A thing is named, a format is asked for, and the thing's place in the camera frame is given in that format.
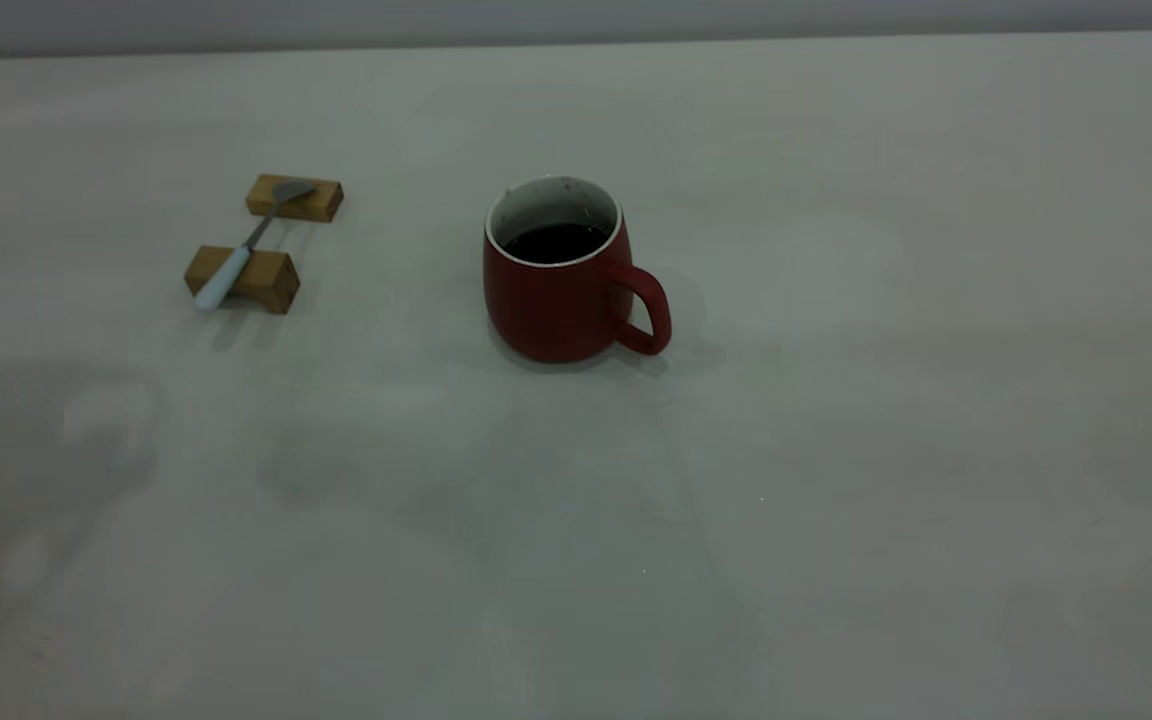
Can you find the red ceramic cup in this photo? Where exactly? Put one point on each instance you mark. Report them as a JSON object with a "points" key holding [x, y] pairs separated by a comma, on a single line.
{"points": [[546, 300]]}

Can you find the arched wooden block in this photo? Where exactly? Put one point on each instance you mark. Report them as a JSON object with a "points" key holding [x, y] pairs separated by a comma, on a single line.
{"points": [[271, 282]]}

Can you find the flat wooden block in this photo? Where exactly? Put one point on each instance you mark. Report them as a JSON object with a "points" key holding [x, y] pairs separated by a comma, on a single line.
{"points": [[321, 205]]}

